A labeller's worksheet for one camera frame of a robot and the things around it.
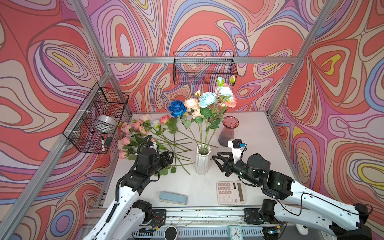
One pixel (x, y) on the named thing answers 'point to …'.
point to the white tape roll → (105, 124)
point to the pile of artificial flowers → (164, 131)
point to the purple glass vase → (227, 133)
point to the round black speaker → (170, 233)
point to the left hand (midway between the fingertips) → (172, 154)
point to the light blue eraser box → (173, 198)
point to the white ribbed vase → (203, 159)
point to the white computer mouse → (303, 229)
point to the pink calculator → (231, 192)
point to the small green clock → (235, 233)
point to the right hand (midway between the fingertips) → (216, 159)
